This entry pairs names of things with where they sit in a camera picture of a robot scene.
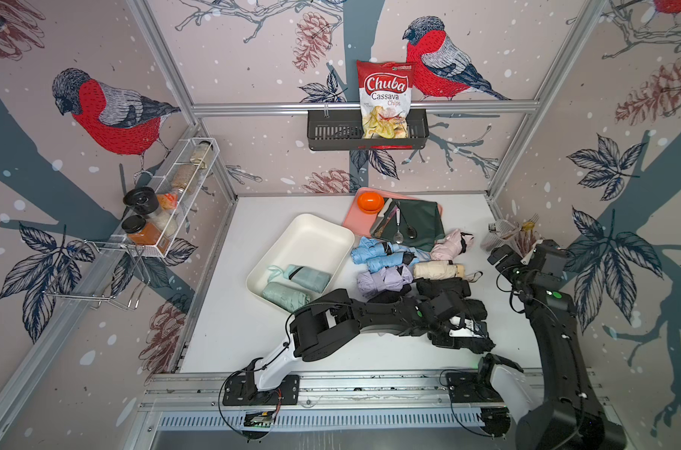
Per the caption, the mint green umbrella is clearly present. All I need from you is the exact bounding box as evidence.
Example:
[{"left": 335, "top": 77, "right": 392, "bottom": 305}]
[
  {"left": 261, "top": 282, "right": 311, "bottom": 313},
  {"left": 268, "top": 264, "right": 332, "bottom": 294}
]

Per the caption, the cream plastic storage box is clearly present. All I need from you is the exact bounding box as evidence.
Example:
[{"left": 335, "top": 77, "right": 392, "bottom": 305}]
[{"left": 246, "top": 214, "right": 355, "bottom": 309}]

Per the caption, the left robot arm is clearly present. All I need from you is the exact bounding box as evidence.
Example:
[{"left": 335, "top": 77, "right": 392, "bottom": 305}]
[{"left": 241, "top": 289, "right": 495, "bottom": 393}]

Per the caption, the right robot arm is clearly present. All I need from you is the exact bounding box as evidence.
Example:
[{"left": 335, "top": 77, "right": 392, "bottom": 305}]
[{"left": 477, "top": 239, "right": 627, "bottom": 449}]

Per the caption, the pink folded umbrella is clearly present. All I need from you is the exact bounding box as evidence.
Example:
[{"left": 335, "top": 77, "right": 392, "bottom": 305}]
[{"left": 430, "top": 230, "right": 475, "bottom": 261}]

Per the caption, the light blue folded umbrella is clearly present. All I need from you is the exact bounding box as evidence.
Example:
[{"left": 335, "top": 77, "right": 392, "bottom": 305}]
[{"left": 351, "top": 236, "right": 409, "bottom": 264}]

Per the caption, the metal spoon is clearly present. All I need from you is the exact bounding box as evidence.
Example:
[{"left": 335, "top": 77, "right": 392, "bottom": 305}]
[{"left": 393, "top": 208, "right": 404, "bottom": 245}]

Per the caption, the dark green cloth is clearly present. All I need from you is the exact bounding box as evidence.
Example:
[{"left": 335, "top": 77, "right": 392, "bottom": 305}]
[{"left": 370, "top": 199, "right": 445, "bottom": 251}]

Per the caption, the orange plastic bowl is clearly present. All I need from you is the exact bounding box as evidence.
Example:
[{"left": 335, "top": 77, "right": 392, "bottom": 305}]
[{"left": 356, "top": 191, "right": 385, "bottom": 215}]

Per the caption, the Chuba cassava chips bag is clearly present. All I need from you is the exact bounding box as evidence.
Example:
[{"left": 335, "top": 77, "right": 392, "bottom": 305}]
[{"left": 356, "top": 61, "right": 415, "bottom": 139}]

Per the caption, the amber jar black lid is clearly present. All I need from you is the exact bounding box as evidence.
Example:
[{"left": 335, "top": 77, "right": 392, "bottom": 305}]
[{"left": 121, "top": 215, "right": 162, "bottom": 246}]

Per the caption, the black lid spice jar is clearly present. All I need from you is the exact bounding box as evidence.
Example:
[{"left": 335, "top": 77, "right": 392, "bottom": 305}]
[{"left": 123, "top": 187, "right": 159, "bottom": 216}]

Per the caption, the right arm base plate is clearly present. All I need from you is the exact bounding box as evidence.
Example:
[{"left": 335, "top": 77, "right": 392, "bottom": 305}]
[{"left": 441, "top": 371, "right": 503, "bottom": 404}]

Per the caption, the black wire wall basket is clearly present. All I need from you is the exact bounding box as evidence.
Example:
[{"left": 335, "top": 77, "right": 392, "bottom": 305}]
[{"left": 307, "top": 110, "right": 430, "bottom": 151}]

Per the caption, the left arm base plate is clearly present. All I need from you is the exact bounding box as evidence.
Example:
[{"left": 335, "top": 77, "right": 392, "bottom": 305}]
[{"left": 221, "top": 373, "right": 301, "bottom": 407}]

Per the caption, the white wire spice rack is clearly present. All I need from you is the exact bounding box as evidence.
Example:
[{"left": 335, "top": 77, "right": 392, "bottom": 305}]
[{"left": 107, "top": 137, "right": 219, "bottom": 260}]

